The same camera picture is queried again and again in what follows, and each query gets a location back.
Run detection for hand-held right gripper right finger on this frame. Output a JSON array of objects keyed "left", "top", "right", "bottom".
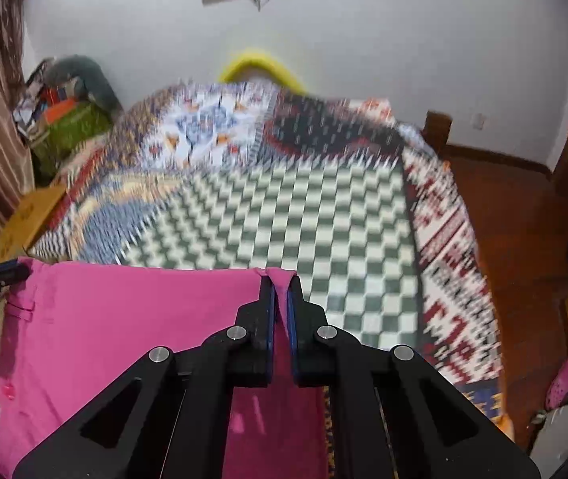
[{"left": 286, "top": 275, "right": 541, "bottom": 479}]

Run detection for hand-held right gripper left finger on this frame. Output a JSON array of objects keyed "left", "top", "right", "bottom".
[{"left": 13, "top": 275, "right": 277, "bottom": 479}]

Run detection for pink pants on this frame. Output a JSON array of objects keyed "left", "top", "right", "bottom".
[{"left": 0, "top": 257, "right": 332, "bottom": 479}]

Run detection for patchwork printed blanket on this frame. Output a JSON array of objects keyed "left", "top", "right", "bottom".
[{"left": 0, "top": 79, "right": 509, "bottom": 479}]

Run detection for green bag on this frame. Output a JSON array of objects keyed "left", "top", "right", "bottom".
[{"left": 29, "top": 102, "right": 112, "bottom": 175}]

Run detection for orange packet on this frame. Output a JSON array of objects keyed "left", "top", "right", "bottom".
[{"left": 44, "top": 100, "right": 80, "bottom": 123}]

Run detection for grey stuffed bag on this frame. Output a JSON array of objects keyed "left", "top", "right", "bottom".
[{"left": 47, "top": 55, "right": 122, "bottom": 111}]

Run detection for wooden bedpost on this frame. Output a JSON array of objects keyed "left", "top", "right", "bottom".
[{"left": 424, "top": 110, "right": 453, "bottom": 153}]

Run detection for yellow pillow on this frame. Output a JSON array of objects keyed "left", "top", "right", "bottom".
[{"left": 219, "top": 49, "right": 307, "bottom": 93}]

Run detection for pink dotted cloth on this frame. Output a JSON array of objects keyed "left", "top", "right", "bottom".
[{"left": 546, "top": 356, "right": 568, "bottom": 410}]

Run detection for white plastic container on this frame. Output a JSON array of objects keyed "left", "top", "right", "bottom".
[{"left": 530, "top": 394, "right": 568, "bottom": 471}]

